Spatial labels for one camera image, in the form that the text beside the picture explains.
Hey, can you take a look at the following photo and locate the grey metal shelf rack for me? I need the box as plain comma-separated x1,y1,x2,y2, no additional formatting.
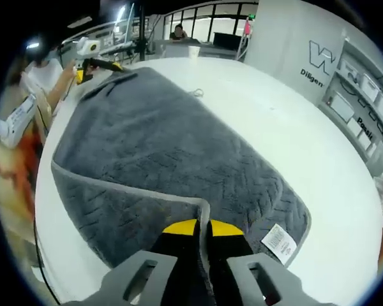
319,28,383,173

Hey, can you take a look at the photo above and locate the black pole stand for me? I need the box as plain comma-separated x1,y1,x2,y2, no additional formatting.
137,0,149,62

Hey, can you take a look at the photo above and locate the grey counter desk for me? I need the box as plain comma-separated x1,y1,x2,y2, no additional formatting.
161,38,241,61

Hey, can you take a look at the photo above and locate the grey towel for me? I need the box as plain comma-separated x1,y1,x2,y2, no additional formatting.
50,66,311,269

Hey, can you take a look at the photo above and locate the black monitor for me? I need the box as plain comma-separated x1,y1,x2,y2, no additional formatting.
213,31,244,48

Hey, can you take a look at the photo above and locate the white paper cup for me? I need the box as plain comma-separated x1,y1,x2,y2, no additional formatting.
187,45,202,61

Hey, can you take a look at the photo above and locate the white chest-worn device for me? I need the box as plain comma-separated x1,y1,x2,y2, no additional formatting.
0,95,38,149

